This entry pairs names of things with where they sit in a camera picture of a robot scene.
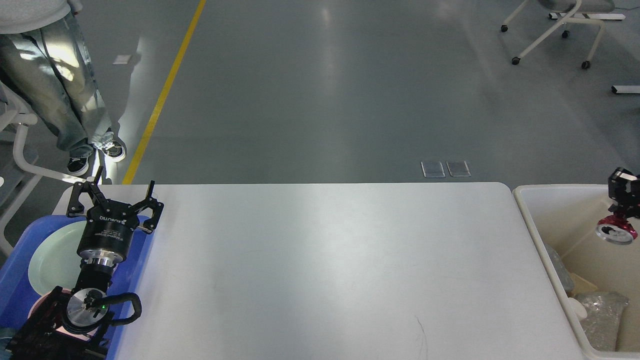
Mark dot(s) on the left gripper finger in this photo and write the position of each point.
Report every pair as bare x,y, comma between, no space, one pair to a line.
90,187
148,203

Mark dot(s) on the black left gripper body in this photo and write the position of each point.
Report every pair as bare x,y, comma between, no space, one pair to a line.
108,232

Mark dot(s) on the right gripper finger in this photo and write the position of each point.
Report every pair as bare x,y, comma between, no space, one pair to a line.
624,191

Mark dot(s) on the red foil wrapper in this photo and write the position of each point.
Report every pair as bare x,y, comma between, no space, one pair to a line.
616,230

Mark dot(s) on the light green plate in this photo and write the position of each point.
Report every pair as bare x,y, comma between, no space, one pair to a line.
56,262

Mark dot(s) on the pink mug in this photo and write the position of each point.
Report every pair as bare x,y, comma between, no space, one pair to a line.
58,325

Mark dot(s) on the brown paper bag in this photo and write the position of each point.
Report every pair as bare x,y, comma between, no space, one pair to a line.
581,285

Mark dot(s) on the aluminium foil tray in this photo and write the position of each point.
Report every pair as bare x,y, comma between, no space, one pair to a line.
604,311

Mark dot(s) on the white napkin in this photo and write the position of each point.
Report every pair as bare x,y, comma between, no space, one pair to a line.
578,308

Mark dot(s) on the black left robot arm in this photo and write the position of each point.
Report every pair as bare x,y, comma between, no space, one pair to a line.
71,324

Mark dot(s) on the beige waste bin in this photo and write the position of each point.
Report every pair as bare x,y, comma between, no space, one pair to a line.
564,217

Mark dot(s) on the white bar on floor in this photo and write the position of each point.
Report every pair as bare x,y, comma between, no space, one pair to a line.
625,89

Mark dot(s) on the blue plastic tray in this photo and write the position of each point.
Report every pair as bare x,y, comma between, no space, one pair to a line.
17,295

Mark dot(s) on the person in grey sweater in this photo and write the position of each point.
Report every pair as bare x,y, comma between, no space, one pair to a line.
45,60

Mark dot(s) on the white office chair right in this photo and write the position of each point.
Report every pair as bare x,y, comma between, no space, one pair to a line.
567,12

